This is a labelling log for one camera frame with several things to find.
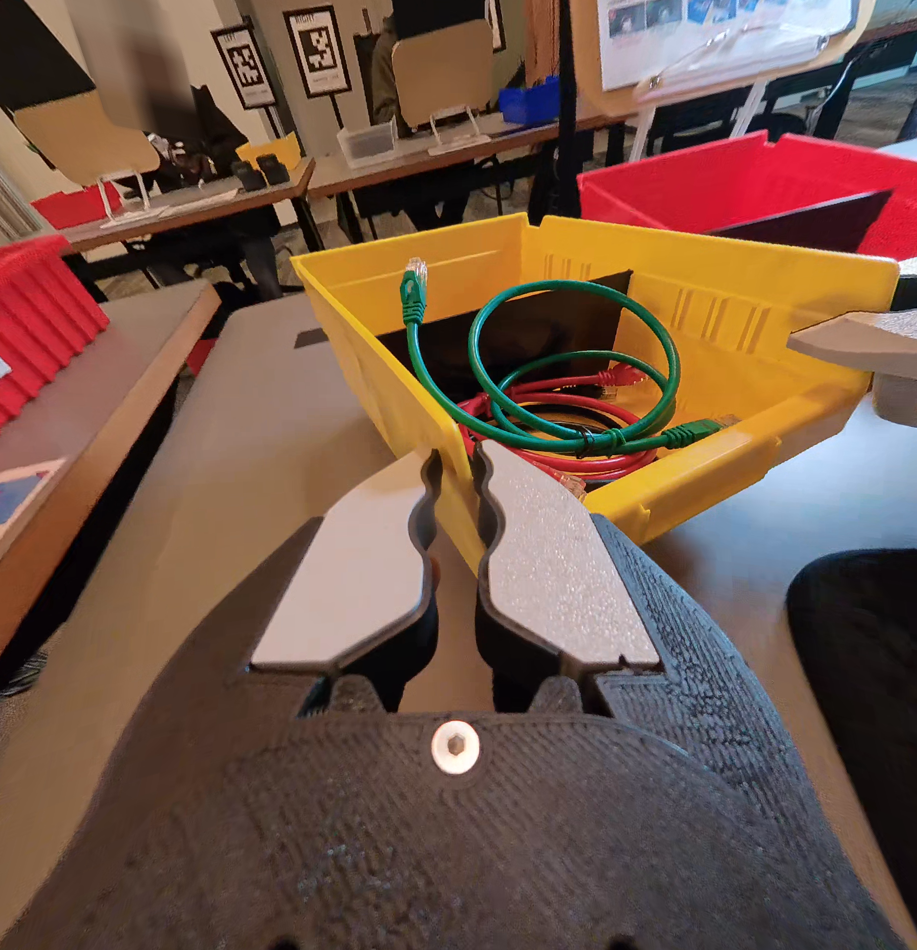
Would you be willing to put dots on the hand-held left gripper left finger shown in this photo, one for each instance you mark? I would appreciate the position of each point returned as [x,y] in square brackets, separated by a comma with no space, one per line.
[347,586]

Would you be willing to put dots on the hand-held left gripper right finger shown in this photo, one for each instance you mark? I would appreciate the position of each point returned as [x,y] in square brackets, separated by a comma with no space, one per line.
[562,586]

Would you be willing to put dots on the yellow plastic bin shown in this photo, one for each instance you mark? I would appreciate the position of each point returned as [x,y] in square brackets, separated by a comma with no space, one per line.
[725,274]

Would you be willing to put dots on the red plastic bin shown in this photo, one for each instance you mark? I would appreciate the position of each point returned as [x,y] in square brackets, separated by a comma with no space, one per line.
[688,185]

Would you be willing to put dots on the black bin divider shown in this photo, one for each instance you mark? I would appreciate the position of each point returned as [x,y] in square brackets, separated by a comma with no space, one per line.
[547,319]
[807,219]

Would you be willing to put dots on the black chair armrest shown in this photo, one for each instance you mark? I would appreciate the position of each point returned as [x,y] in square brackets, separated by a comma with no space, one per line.
[866,668]

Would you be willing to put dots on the grey side table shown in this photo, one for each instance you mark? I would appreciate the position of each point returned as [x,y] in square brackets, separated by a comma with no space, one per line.
[80,415]

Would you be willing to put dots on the printed paper sheet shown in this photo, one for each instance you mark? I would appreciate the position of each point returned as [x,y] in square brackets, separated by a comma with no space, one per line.
[13,497]

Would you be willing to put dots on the black stand pole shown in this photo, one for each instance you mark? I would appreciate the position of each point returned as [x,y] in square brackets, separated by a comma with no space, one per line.
[568,111]

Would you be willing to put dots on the long red ribbed bin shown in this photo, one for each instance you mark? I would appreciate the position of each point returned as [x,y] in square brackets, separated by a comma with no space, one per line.
[35,319]

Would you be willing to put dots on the wooden desk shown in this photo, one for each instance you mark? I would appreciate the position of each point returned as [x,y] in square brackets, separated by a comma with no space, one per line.
[206,197]
[443,152]

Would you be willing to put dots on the blue plastic bin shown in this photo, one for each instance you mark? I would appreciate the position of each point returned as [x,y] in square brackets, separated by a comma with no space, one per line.
[532,100]

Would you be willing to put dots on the clear plastic box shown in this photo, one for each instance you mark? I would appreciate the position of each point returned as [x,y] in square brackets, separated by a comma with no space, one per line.
[368,141]

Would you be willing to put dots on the small red tray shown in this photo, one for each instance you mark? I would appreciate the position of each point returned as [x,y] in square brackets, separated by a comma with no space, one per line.
[72,208]

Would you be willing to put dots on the brown backed sheet stand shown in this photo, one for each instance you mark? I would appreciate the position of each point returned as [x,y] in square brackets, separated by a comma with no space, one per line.
[443,67]
[87,141]

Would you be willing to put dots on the black framed tag sign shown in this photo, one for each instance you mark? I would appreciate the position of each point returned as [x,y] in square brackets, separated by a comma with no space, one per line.
[243,63]
[317,48]

